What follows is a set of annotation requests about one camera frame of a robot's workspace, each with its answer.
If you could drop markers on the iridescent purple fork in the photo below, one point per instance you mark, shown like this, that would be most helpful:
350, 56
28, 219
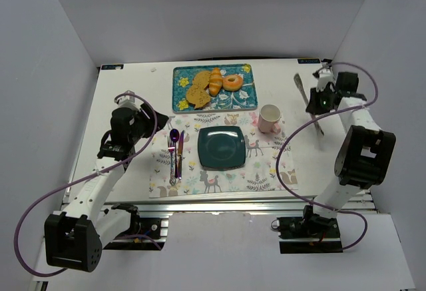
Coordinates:
171, 149

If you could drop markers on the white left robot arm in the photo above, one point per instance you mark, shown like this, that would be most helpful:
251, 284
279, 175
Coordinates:
75, 238

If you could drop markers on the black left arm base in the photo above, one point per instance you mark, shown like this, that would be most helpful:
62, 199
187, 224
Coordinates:
122, 228

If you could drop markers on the pink ceramic mug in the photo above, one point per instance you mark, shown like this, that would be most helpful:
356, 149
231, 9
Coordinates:
268, 120

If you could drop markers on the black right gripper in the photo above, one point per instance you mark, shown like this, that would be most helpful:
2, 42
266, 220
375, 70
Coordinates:
316, 105

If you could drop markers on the teal floral serving tray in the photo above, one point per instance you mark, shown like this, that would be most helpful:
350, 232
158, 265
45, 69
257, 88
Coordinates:
242, 100

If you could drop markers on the black label corner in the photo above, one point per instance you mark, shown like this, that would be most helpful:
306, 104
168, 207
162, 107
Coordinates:
309, 61
112, 67

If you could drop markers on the black label right corner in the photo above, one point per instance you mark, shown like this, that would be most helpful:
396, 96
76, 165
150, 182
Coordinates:
309, 61

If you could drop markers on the brown bread slice rear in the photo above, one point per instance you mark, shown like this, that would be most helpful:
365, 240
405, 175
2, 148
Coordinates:
202, 79

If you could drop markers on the animal print placemat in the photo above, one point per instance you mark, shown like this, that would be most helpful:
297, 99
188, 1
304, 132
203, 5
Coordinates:
269, 164

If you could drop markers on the striped orange bread roll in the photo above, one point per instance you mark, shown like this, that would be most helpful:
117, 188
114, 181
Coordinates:
216, 81

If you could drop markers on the iridescent purple spoon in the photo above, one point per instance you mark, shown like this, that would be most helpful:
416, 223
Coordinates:
174, 137

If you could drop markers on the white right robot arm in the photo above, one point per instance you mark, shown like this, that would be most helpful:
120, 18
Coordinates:
365, 154

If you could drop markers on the iridescent purple knife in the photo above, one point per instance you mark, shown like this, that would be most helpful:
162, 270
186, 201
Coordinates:
178, 171

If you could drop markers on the brown bread slice front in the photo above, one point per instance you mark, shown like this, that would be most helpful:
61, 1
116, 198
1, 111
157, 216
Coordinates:
197, 96

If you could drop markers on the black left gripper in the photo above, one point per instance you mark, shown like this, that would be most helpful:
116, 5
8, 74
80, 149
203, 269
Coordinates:
150, 118

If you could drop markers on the orange glazed bagel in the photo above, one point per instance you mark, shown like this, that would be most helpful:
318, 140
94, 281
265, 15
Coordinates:
232, 82

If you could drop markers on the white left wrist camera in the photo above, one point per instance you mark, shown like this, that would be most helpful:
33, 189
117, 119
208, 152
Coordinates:
126, 101

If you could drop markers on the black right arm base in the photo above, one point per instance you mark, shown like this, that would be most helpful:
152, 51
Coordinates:
296, 236

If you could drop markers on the dark teal square plate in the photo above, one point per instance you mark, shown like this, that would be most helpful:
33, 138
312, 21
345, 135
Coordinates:
221, 147

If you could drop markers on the black label left corner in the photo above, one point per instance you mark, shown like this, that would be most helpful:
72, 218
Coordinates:
112, 67

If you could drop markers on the brown bread slice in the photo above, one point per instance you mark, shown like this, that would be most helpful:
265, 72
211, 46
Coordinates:
197, 96
202, 79

